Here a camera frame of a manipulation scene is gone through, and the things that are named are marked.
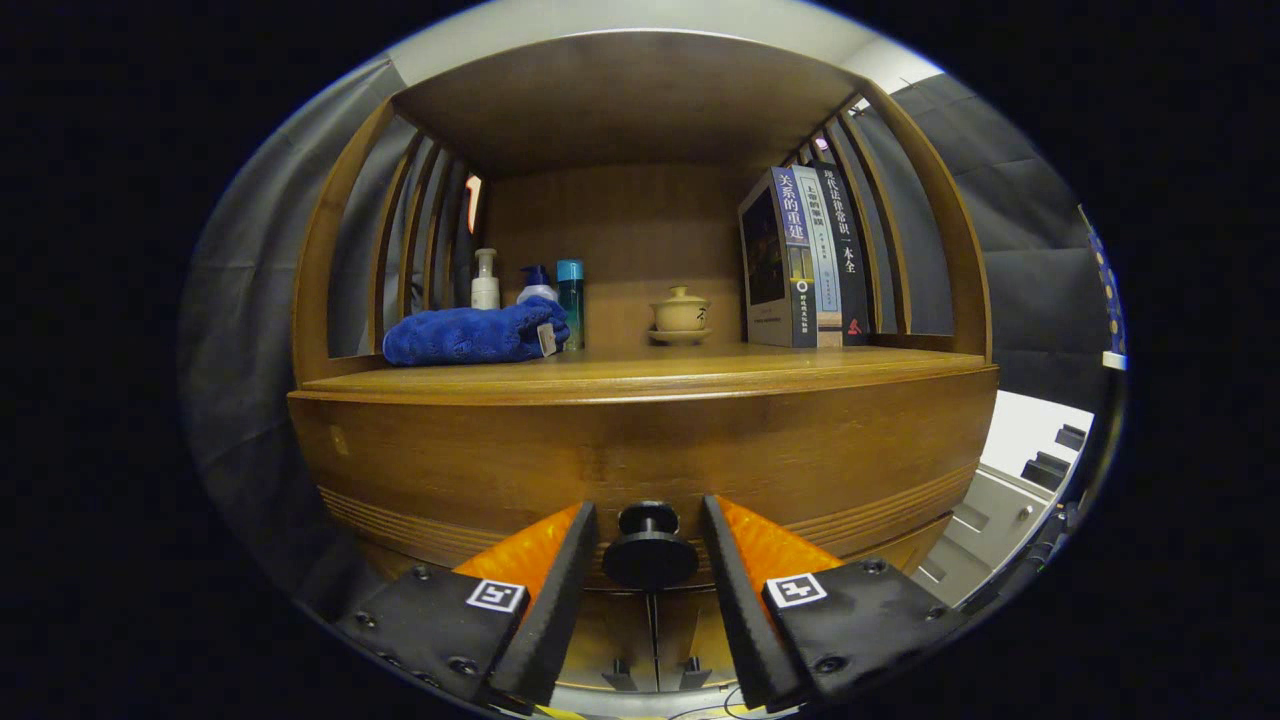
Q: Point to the white pump bottle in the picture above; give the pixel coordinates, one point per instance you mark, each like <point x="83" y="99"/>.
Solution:
<point x="485" y="290"/>

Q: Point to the wooden countertop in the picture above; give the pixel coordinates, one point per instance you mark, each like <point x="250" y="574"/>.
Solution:
<point x="640" y="365"/>

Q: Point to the beige lidded teacup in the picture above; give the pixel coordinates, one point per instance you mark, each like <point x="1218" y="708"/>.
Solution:
<point x="680" y="315"/>

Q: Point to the wooden cabinet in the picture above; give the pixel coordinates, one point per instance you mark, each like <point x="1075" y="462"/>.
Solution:
<point x="620" y="240"/>

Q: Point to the white spine book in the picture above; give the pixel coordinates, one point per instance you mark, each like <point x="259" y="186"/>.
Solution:
<point x="825" y="270"/>

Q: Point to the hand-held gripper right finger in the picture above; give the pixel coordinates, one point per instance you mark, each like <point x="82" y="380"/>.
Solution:
<point x="740" y="610"/>

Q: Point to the white bottle blue cap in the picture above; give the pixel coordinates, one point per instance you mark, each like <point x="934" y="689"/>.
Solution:
<point x="537" y="290"/>

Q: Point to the teal bottle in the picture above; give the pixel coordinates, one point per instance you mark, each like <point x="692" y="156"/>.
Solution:
<point x="571" y="300"/>

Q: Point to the black spine book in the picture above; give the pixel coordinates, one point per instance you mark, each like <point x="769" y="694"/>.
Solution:
<point x="850" y="270"/>

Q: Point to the wooden drawer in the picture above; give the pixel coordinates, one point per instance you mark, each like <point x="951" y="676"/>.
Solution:
<point x="640" y="450"/>

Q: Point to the black drawer knob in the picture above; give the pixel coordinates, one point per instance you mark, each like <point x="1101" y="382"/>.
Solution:
<point x="650" y="560"/>

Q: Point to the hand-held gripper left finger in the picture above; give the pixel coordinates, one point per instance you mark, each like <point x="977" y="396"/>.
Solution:
<point x="560" y="610"/>

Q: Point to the blue towel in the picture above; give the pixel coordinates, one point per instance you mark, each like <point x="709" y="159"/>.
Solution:
<point x="460" y="335"/>

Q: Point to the white drawer unit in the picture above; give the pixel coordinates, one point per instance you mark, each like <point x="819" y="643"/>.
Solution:
<point x="1030" y="430"/>

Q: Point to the blue dotted gift bag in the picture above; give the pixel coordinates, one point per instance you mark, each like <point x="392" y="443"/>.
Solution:
<point x="1108" y="300"/>

